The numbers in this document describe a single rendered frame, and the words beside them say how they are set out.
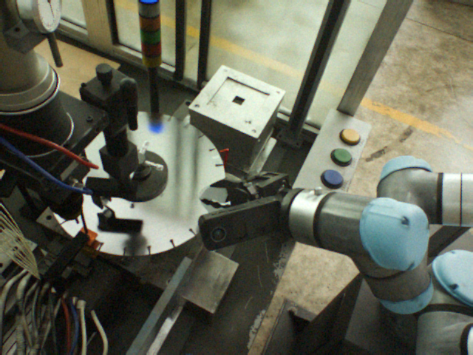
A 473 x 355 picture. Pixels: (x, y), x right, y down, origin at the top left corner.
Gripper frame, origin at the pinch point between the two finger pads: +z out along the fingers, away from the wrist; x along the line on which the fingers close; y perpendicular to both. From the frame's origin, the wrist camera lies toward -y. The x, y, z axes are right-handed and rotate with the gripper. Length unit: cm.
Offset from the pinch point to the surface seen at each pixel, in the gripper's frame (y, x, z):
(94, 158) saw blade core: -7.1, 7.6, 22.4
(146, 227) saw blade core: -6.9, -4.1, 8.2
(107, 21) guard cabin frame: 22, 37, 59
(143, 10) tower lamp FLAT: 9.9, 33.2, 20.8
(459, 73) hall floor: 249, -14, 50
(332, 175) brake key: 32.8, -6.3, -3.0
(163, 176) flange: 0.7, 2.6, 11.7
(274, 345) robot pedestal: 49, -83, 42
